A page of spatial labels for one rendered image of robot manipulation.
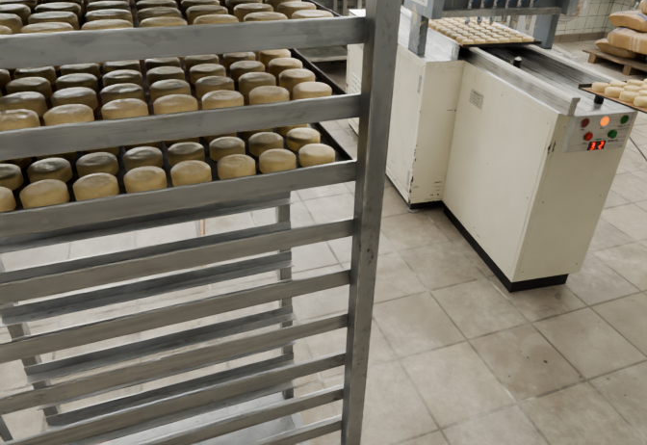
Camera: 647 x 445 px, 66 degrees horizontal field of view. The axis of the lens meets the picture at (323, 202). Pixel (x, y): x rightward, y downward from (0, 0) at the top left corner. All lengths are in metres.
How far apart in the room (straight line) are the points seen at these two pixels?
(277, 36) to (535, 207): 1.63
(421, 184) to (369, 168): 2.01
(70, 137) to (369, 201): 0.36
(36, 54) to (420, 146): 2.13
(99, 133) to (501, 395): 1.64
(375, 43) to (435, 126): 1.95
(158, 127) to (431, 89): 1.95
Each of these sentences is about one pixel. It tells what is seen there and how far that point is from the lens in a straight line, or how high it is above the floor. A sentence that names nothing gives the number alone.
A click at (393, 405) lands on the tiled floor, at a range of 1.82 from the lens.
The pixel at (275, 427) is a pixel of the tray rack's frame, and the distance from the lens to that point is 1.57.
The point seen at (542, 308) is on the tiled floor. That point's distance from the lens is 2.32.
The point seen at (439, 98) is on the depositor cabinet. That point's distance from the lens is 2.46.
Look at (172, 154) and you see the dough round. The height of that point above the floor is 1.15.
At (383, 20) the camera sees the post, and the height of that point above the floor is 1.34.
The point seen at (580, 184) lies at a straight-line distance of 2.13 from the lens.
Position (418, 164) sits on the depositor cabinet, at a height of 0.32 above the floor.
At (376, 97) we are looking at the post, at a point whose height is 1.25.
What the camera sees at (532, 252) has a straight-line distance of 2.21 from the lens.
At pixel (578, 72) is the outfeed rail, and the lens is 2.30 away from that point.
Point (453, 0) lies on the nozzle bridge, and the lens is 2.45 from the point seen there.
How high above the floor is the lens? 1.44
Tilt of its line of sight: 31 degrees down
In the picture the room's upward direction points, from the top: 1 degrees clockwise
